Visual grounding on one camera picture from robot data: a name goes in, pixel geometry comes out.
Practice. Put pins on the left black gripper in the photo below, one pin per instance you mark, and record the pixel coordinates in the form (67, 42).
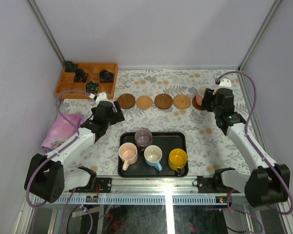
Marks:
(117, 114)

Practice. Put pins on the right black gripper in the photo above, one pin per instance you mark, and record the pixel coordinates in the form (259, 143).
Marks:
(209, 95)

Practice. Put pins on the pink mug white inside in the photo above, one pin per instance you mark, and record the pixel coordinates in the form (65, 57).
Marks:
(200, 94)

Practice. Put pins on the brown wooden coaster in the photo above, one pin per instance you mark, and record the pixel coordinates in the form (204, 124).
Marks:
(126, 101)
(163, 101)
(195, 105)

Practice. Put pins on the woven rattan coaster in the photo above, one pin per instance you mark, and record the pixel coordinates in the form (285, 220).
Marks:
(144, 102)
(181, 101)

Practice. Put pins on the yellow mug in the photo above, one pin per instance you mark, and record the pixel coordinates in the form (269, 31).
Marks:
(177, 160)

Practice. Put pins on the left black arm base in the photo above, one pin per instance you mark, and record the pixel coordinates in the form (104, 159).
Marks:
(103, 186)

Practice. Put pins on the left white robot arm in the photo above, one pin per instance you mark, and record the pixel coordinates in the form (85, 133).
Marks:
(47, 176)

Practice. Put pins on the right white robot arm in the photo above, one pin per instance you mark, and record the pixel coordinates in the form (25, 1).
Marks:
(269, 182)

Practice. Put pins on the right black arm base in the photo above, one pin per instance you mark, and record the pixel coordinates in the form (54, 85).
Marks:
(210, 185)

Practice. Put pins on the purple glass cup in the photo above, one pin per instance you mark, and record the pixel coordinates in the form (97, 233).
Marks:
(143, 138)

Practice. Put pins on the black green rolled item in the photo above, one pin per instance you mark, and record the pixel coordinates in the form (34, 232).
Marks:
(91, 87)

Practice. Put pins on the wooden compartment tray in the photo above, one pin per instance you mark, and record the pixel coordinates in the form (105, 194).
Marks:
(93, 74)

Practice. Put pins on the light pink mug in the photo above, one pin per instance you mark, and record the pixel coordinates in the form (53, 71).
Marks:
(128, 154)

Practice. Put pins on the purple printed cloth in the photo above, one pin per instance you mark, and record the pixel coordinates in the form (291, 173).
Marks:
(58, 134)

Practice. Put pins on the light blue mug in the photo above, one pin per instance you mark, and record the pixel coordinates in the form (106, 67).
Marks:
(153, 156)

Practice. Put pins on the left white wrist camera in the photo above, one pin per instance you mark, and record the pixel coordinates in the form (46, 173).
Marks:
(102, 96)

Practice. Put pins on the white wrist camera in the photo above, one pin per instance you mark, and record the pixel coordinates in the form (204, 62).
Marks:
(102, 96)
(223, 83)

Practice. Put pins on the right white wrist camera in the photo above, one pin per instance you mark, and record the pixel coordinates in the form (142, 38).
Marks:
(223, 83)

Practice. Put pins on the aluminium front rail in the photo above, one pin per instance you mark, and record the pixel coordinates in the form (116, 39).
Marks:
(143, 191)

